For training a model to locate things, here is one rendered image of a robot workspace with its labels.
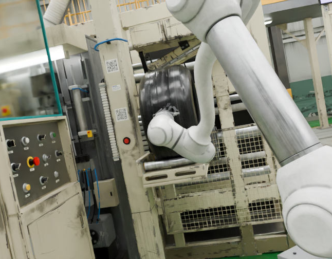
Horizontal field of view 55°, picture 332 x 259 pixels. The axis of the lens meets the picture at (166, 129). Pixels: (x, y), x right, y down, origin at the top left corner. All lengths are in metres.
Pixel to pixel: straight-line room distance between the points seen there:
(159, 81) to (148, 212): 0.79
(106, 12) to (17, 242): 1.30
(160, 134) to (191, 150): 0.15
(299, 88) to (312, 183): 11.03
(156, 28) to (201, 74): 1.10
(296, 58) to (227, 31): 11.06
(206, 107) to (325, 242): 0.66
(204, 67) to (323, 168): 0.56
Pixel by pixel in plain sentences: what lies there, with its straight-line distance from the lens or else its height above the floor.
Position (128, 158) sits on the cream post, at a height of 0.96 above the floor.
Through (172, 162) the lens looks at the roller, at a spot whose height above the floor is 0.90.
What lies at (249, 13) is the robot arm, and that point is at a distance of 1.02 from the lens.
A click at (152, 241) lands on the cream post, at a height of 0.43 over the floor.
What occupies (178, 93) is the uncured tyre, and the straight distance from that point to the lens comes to 1.65.
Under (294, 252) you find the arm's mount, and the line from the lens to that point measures 0.99.
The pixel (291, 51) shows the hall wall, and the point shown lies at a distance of 11.83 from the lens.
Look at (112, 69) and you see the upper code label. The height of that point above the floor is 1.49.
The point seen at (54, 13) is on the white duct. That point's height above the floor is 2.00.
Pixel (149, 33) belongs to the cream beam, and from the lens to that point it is 2.17.
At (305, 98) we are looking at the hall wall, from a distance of 11.76.
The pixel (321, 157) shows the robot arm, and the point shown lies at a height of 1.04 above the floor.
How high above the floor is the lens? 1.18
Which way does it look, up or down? 3 degrees down
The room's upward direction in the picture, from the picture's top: 11 degrees counter-clockwise
